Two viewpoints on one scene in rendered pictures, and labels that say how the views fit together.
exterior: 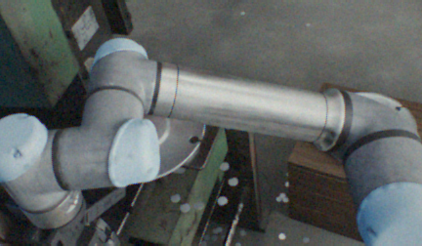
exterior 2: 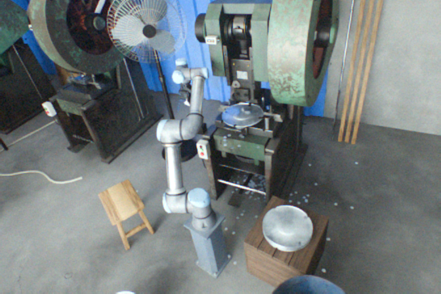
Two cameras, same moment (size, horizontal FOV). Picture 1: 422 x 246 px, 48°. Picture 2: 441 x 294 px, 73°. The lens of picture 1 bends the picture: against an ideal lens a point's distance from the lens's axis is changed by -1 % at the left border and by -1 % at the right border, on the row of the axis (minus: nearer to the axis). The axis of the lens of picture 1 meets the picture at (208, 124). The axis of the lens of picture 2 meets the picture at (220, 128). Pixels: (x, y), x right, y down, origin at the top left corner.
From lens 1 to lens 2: 1.74 m
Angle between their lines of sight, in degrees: 66
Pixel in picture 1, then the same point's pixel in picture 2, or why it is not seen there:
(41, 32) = (217, 60)
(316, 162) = (270, 205)
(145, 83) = (193, 75)
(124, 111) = (184, 71)
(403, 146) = (176, 123)
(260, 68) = (391, 226)
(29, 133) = (179, 61)
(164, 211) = (225, 133)
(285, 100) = (192, 101)
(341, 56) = (418, 282)
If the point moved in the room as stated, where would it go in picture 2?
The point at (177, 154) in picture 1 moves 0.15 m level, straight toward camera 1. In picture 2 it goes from (230, 122) to (208, 125)
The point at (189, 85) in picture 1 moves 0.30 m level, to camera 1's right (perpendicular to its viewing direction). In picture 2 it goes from (194, 82) to (191, 109)
